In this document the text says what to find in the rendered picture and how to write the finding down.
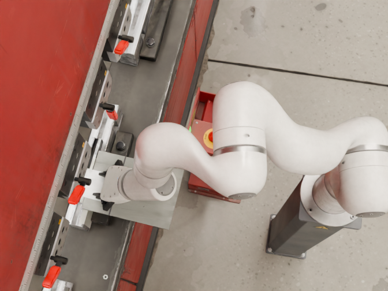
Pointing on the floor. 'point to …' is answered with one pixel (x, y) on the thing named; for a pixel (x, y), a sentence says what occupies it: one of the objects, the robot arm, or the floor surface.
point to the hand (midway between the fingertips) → (102, 185)
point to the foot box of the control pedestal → (204, 189)
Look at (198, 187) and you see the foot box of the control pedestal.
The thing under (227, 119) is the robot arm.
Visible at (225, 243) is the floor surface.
